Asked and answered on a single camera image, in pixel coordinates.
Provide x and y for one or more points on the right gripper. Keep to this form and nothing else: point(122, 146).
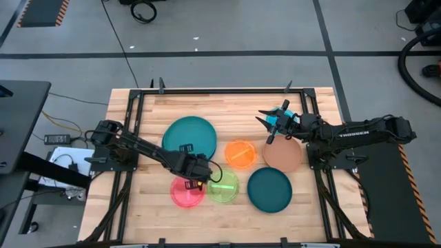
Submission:
point(285, 123)

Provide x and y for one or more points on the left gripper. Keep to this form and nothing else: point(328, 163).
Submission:
point(193, 167)

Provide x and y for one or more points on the clear pink plastic plate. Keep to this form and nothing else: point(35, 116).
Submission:
point(182, 199)

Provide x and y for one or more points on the brown plastic plate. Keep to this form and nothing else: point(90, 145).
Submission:
point(284, 155)

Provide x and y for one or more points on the clear green plastic plate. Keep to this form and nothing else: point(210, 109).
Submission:
point(224, 188)

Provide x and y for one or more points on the clear orange plastic plate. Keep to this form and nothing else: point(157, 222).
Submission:
point(241, 154)

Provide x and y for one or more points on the dark teal plastic plate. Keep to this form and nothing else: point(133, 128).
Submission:
point(269, 189)

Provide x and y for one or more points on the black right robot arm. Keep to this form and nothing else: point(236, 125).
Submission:
point(355, 134)

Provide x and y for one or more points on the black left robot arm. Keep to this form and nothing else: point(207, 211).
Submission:
point(144, 146)

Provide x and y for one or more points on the grey light bar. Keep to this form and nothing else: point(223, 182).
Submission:
point(129, 246)
point(320, 246)

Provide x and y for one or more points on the white board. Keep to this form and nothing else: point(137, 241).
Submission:
point(65, 156)

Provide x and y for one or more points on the black power adapter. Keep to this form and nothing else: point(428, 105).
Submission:
point(56, 139)

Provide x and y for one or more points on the large hazard-striped black mat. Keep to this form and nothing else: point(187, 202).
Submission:
point(389, 193)

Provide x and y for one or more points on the black caster wheel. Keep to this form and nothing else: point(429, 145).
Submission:
point(32, 227)

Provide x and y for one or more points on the black side desk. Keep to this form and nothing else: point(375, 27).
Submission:
point(24, 120)

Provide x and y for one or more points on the red and black tool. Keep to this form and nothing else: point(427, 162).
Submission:
point(432, 70)

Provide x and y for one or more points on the black equipment case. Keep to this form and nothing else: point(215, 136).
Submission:
point(427, 24)

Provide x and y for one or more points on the small hazard-striped black mat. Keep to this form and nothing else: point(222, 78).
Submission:
point(43, 12)

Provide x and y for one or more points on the black frame clamp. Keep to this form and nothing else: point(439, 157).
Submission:
point(161, 85)
point(151, 83)
point(288, 86)
point(284, 242)
point(161, 243)

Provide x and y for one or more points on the black aluminium table frame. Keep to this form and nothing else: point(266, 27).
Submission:
point(220, 91)

